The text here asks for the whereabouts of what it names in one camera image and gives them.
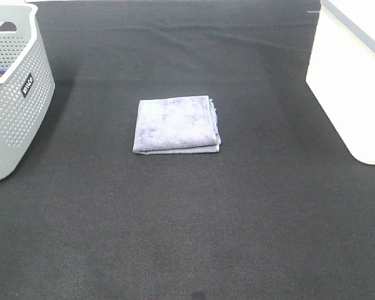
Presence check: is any black table mat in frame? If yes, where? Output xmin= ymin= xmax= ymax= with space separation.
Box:
xmin=0 ymin=1 xmax=375 ymax=299

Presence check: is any white storage box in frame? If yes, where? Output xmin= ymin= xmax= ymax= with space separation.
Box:
xmin=306 ymin=1 xmax=375 ymax=165

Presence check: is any grey perforated laundry basket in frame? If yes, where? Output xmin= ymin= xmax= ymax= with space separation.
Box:
xmin=0 ymin=1 xmax=55 ymax=180

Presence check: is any folded lavender towel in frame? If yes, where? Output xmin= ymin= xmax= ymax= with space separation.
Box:
xmin=132 ymin=96 xmax=221 ymax=155

